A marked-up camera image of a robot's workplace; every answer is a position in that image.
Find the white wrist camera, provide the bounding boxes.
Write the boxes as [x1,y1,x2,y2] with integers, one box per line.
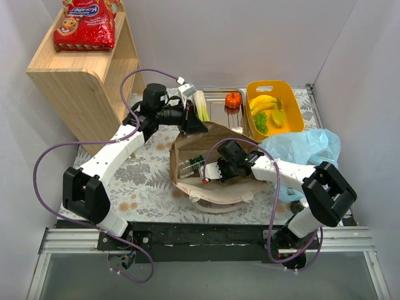
[199,162,222,183]
[177,82,197,102]

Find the red cookie snack packet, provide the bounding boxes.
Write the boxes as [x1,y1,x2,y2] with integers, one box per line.
[53,0,120,51]

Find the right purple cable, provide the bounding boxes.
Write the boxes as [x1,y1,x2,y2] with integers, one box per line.
[199,137,324,272]

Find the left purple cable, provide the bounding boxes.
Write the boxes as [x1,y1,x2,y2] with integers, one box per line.
[32,68,186,284]

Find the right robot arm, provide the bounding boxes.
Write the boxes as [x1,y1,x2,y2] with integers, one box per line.
[217,139,357,249]

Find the purple cable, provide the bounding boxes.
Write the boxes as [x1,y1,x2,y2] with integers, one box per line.
[32,68,186,284]
[199,137,324,272]

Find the floral table mat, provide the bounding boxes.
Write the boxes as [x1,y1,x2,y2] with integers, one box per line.
[59,87,344,224]

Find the metal tray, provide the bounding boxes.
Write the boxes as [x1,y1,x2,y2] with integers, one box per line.
[200,88,250,137]

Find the yellow bananas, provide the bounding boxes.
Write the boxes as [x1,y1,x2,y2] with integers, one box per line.
[249,95,277,116]

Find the green vegetables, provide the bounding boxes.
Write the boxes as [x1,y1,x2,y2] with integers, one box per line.
[253,111,268,135]

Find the wooden shelf unit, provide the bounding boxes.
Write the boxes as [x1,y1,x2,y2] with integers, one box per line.
[26,3,146,155]

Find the blue cartoon plastic bag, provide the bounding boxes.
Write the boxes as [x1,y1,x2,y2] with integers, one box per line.
[260,129,341,203]

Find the yellow star fruit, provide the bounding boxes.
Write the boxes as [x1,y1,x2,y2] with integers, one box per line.
[271,108,286,128]

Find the yellow plastic basket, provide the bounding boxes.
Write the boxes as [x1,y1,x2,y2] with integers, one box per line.
[245,80,304,142]

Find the brown paper tote bag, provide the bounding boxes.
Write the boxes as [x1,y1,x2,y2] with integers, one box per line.
[169,121,269,213]

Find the small orange pumpkin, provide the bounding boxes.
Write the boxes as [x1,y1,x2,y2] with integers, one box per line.
[225,92,242,109]

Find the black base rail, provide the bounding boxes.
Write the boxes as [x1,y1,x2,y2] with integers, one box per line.
[97,222,313,264]

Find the grey tape roll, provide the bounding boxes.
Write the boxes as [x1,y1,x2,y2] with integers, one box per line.
[290,199,308,214]

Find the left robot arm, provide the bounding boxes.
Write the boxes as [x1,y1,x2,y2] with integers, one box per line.
[62,83,208,250]

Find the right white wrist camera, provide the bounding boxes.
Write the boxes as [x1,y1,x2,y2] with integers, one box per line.
[199,162,222,183]

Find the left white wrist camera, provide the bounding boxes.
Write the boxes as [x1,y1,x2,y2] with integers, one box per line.
[177,82,197,102]

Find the white green leek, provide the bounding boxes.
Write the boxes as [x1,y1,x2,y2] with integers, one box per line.
[193,91,210,121]

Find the green label bottle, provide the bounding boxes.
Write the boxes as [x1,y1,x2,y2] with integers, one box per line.
[177,155,204,179]

